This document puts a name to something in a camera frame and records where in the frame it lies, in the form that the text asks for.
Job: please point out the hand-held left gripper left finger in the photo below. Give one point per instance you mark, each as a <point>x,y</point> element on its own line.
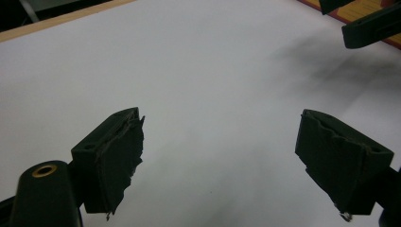
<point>116,164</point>

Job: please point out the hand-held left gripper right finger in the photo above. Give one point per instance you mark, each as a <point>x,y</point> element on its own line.
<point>337,157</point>

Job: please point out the grey metal stand bar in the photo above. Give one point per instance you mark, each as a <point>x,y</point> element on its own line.
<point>30,9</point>

